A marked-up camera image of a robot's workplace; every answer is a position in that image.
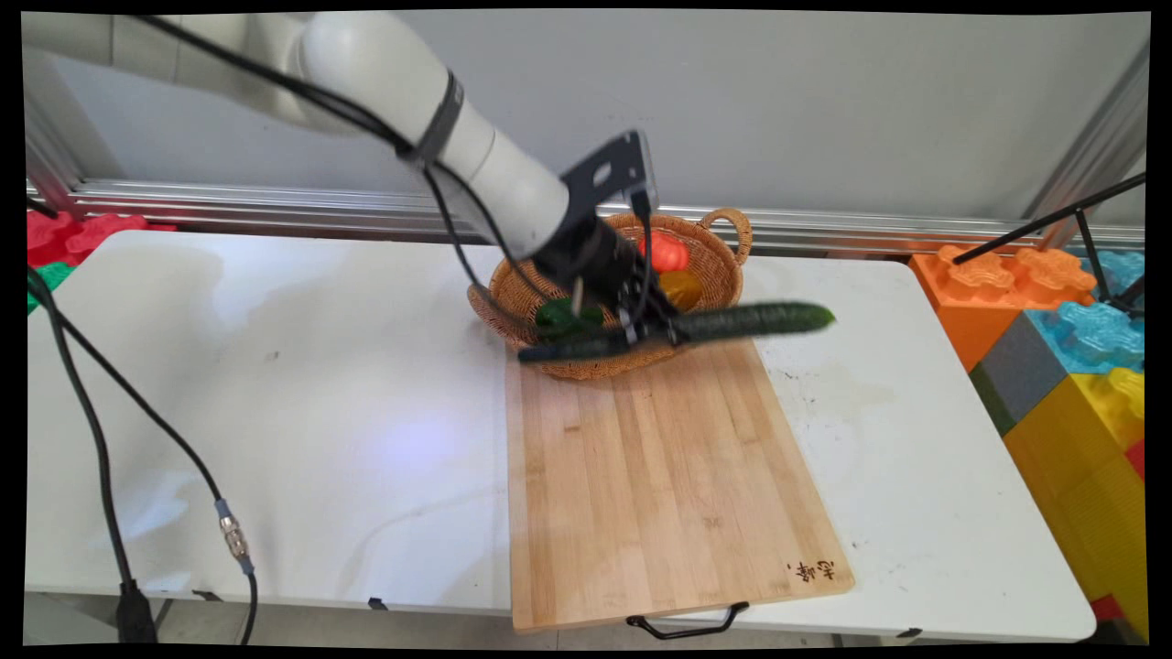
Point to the orange tomato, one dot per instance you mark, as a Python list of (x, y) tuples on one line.
[(668, 252)]

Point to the aluminium frame rail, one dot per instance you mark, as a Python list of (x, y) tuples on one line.
[(275, 206)]

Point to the grey giant building block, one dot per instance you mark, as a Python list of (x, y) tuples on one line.
[(1016, 375)]

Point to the black tripod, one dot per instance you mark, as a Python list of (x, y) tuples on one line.
[(1044, 222)]

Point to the red giant building block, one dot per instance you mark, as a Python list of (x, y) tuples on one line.
[(1137, 458)]

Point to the brown yellow bell pepper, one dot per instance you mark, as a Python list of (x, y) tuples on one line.
[(682, 288)]

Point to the woven wicker basket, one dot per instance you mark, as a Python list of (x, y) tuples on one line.
[(714, 265)]

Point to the wooden cutting board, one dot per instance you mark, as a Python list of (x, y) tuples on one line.
[(659, 476)]

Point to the green bell pepper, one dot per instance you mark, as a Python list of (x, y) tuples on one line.
[(558, 316)]

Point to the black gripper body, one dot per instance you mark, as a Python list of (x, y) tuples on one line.
[(593, 261)]

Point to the blue giant building block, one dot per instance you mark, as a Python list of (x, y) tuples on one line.
[(1099, 334)]

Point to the long green cucumber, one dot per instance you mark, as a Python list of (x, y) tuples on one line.
[(751, 321)]

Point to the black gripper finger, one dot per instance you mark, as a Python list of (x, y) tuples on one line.
[(630, 325), (665, 320)]

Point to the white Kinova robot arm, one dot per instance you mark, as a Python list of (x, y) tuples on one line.
[(385, 73)]

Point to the aluminium frame post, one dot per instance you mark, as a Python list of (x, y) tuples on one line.
[(46, 156), (1099, 137)]

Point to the yellow giant building block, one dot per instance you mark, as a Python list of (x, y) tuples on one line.
[(1080, 476)]

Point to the orange giant building block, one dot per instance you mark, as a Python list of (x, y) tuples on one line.
[(980, 293)]

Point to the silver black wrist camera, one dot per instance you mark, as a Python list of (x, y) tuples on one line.
[(606, 174)]

